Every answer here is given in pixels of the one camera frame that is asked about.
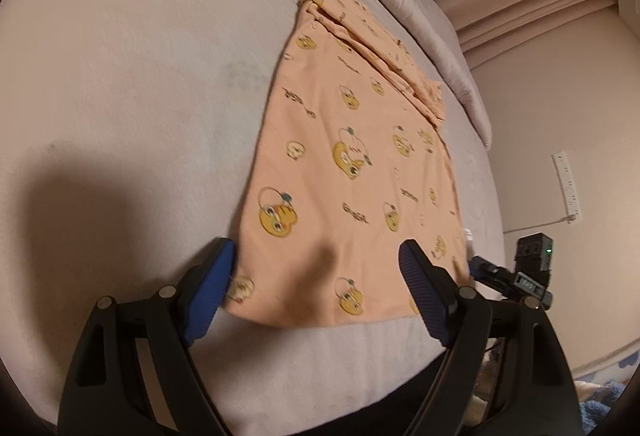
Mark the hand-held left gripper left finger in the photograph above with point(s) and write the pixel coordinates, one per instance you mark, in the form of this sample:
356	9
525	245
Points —
210	286

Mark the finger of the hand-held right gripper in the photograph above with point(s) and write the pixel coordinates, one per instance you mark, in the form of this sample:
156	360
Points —
492	272

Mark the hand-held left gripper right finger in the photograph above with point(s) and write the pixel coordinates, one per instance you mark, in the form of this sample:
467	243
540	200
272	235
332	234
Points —
420	276

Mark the peach cartoon print garment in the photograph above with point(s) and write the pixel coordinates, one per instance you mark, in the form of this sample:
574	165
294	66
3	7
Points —
325	116

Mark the white power strip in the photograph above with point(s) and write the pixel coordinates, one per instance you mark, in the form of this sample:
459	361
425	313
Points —
567	186

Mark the blue fluffy rug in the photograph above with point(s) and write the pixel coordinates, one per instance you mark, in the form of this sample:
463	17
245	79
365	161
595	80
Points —
600	408

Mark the pale pink bed sheet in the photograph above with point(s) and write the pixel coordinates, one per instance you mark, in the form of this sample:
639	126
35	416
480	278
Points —
125	66

